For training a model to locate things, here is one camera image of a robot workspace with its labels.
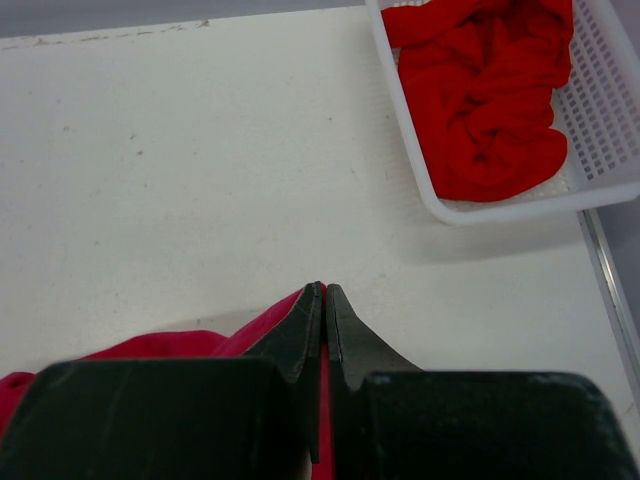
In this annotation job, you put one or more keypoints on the bright red t-shirt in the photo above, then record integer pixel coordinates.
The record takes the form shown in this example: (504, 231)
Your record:
(478, 78)

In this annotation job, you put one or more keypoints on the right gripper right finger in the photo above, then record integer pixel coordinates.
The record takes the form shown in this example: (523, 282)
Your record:
(394, 420)

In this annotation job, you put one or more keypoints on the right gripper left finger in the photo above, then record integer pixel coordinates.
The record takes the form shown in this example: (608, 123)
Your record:
(150, 420)

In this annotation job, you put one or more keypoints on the crimson t-shirt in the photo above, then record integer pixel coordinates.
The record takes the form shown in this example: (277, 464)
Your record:
(160, 345)

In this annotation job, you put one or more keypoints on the white plastic basket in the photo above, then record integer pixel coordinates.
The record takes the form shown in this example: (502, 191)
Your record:
(597, 111)

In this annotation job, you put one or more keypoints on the aluminium mounting rail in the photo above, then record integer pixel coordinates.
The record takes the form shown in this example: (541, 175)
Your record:
(618, 309)

